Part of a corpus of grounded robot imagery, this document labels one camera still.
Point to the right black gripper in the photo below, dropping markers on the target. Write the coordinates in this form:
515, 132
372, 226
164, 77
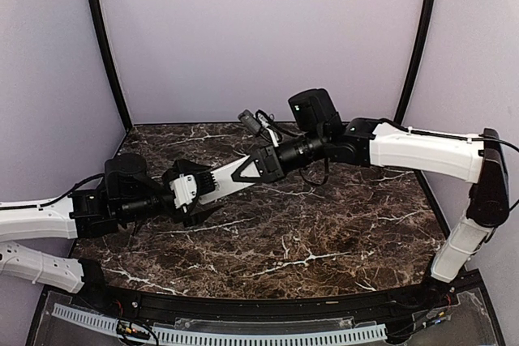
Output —
271, 166

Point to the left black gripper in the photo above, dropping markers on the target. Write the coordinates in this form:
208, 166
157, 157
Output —
186, 167

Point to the white remote control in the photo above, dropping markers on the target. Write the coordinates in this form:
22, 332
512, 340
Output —
225, 185

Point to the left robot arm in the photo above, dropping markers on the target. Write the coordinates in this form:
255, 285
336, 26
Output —
100, 205

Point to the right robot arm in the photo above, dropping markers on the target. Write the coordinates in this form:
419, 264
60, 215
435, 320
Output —
476, 159

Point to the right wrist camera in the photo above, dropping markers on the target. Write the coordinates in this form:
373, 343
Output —
260, 128

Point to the white slotted cable duct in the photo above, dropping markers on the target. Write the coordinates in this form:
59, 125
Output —
163, 335

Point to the black front rail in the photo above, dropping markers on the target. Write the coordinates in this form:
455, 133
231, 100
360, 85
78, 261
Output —
395, 305

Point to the left black frame post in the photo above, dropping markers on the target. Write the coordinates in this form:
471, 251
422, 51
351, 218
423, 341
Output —
107, 58

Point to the black frame post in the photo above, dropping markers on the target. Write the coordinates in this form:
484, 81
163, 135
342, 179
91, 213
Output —
415, 60
107, 58

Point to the right black frame post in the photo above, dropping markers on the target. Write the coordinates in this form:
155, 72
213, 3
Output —
415, 60

